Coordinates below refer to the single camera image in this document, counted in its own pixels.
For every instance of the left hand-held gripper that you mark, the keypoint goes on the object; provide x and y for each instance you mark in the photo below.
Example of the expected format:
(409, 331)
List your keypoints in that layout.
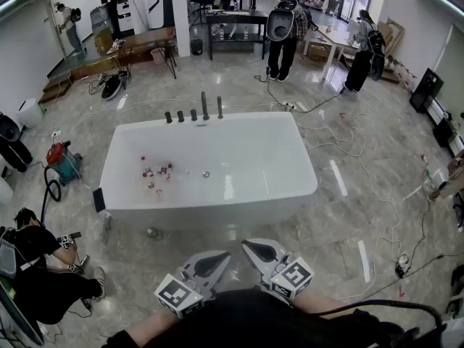
(177, 294)

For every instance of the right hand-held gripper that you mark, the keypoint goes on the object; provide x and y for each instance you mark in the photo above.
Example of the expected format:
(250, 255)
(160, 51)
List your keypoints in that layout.
(291, 276)

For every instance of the person's right forearm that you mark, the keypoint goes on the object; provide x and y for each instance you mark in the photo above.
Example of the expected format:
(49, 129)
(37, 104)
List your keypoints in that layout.
(319, 303)

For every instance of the person's left forearm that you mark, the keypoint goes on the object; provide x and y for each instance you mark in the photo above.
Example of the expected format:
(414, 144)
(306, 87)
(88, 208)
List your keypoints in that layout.
(152, 325)

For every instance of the white bathtub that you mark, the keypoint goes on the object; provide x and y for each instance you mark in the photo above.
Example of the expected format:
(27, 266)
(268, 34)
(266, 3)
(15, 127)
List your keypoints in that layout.
(224, 147)

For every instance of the person's black shirt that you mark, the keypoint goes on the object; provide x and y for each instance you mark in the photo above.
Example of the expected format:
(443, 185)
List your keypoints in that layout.
(261, 325)

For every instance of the clear capless bottle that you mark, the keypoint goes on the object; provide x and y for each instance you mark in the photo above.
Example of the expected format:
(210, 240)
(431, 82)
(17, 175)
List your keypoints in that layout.
(154, 190)

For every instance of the small bottle red label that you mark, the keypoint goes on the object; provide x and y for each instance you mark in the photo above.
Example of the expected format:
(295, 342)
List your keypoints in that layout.
(166, 169)

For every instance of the tall clear bottle red cap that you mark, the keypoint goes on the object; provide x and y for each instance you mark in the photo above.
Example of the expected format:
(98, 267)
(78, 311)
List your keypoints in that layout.
(146, 167)

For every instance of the black flat tablet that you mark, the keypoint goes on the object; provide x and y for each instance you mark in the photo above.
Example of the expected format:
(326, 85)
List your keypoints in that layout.
(99, 199)

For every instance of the white power strip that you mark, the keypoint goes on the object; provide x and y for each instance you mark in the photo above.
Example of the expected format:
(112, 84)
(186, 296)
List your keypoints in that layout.
(294, 105)

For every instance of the black faucet knob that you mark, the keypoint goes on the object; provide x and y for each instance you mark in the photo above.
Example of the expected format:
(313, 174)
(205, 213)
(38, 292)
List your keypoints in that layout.
(168, 117)
(194, 115)
(180, 116)

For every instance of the red and teal vacuum cleaner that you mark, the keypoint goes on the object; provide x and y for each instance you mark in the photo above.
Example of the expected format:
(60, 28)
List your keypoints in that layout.
(63, 161)

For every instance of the small white socket block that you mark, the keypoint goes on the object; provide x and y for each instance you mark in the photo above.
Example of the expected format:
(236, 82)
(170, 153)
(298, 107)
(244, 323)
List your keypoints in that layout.
(56, 133)

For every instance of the black and white shell backpack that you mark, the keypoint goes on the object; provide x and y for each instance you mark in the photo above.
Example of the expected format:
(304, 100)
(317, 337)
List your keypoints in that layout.
(111, 87)

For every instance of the pink wastebasket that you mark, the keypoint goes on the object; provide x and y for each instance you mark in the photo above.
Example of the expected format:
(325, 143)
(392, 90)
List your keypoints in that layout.
(158, 56)

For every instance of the black trash bin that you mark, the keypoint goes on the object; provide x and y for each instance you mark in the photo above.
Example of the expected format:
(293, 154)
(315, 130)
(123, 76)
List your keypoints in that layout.
(196, 47)

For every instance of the white table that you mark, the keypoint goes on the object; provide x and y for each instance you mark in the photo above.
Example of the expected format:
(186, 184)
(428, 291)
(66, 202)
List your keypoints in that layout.
(333, 36)

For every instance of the black shelf unit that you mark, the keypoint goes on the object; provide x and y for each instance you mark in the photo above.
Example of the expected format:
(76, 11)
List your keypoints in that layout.
(427, 89)

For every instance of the wooden step platform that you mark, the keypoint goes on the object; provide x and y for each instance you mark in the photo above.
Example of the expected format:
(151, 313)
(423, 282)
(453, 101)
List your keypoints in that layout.
(65, 82)

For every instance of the white cylindrical bin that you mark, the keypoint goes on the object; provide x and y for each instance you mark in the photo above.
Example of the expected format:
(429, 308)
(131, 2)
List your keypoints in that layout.
(30, 112)

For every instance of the wooden table black legs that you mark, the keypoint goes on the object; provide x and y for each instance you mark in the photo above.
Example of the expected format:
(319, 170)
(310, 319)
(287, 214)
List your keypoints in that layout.
(145, 38)

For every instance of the black shelf table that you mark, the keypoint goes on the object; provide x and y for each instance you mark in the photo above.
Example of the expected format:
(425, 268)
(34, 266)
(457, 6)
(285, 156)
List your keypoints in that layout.
(235, 16)

